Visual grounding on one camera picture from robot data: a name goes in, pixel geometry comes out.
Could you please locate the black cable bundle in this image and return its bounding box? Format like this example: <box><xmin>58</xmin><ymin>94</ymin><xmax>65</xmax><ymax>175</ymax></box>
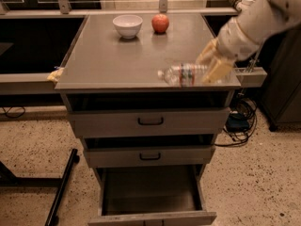
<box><xmin>214</xmin><ymin>97</ymin><xmax>259</xmax><ymax>148</ymax></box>

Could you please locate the white ceramic bowl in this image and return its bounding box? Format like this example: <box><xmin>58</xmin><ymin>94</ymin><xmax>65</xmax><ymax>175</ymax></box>
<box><xmin>113</xmin><ymin>14</ymin><xmax>143</xmax><ymax>39</ymax></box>

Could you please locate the grey metal rail frame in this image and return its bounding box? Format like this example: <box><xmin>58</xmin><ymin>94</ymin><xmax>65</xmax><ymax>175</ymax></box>
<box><xmin>0</xmin><ymin>8</ymin><xmax>267</xmax><ymax>95</ymax></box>

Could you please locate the power strip with plug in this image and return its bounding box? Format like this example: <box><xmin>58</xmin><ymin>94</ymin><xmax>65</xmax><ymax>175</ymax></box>
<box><xmin>228</xmin><ymin>0</ymin><xmax>254</xmax><ymax>12</ymax></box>

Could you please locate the grey top drawer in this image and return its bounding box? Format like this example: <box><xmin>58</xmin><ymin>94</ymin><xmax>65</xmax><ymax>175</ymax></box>
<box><xmin>69</xmin><ymin>108</ymin><xmax>230</xmax><ymax>138</ymax></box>

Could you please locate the blue box on floor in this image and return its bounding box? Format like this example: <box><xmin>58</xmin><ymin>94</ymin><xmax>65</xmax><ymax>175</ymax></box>
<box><xmin>226</xmin><ymin>113</ymin><xmax>249</xmax><ymax>132</ymax></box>

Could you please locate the black cable on floor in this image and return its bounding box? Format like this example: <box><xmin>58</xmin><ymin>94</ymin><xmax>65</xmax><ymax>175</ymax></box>
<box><xmin>0</xmin><ymin>105</ymin><xmax>26</xmax><ymax>119</ymax></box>

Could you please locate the grey drawer cabinet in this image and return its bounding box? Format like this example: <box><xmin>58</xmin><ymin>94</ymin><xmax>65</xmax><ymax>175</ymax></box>
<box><xmin>55</xmin><ymin>13</ymin><xmax>242</xmax><ymax>226</ymax></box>

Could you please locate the grey drawer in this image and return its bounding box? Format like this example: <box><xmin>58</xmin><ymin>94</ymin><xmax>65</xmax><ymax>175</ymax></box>
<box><xmin>69</xmin><ymin>108</ymin><xmax>230</xmax><ymax>138</ymax></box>
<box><xmin>84</xmin><ymin>146</ymin><xmax>215</xmax><ymax>168</ymax></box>
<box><xmin>88</xmin><ymin>165</ymin><xmax>216</xmax><ymax>226</ymax></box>

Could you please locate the yellow tape piece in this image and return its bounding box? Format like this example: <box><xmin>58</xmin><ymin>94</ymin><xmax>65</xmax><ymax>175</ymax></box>
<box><xmin>47</xmin><ymin>68</ymin><xmax>64</xmax><ymax>83</ymax></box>

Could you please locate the clear plastic water bottle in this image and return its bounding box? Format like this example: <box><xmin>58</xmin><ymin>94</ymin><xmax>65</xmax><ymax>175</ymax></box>
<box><xmin>157</xmin><ymin>63</ymin><xmax>207</xmax><ymax>87</ymax></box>

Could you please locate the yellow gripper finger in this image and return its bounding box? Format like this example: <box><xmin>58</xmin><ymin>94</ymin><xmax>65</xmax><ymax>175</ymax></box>
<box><xmin>202</xmin><ymin>58</ymin><xmax>233</xmax><ymax>84</ymax></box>
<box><xmin>196</xmin><ymin>39</ymin><xmax>218</xmax><ymax>65</ymax></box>

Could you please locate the grey middle drawer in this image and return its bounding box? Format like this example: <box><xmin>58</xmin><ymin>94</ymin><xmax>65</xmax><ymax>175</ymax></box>
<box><xmin>84</xmin><ymin>146</ymin><xmax>215</xmax><ymax>168</ymax></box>

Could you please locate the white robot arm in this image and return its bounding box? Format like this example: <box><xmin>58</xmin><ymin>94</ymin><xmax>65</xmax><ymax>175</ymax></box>
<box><xmin>196</xmin><ymin>0</ymin><xmax>301</xmax><ymax>83</ymax></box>

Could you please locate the black metal stand leg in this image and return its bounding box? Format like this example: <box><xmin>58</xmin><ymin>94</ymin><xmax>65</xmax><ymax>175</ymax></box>
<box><xmin>44</xmin><ymin>149</ymin><xmax>80</xmax><ymax>226</ymax></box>

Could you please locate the grey bottom drawer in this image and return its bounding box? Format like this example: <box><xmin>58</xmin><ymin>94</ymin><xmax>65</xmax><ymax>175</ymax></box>
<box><xmin>88</xmin><ymin>165</ymin><xmax>216</xmax><ymax>226</ymax></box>

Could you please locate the red apple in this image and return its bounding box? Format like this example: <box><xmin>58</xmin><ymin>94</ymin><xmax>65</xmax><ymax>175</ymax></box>
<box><xmin>151</xmin><ymin>14</ymin><xmax>169</xmax><ymax>34</ymax></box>

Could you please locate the dark grey side cabinet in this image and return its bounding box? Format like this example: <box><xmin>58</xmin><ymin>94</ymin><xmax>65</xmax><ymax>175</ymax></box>
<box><xmin>261</xmin><ymin>27</ymin><xmax>301</xmax><ymax>131</ymax></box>

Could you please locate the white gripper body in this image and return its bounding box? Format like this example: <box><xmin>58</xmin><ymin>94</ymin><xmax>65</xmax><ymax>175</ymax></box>
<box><xmin>216</xmin><ymin>17</ymin><xmax>260</xmax><ymax>61</ymax></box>

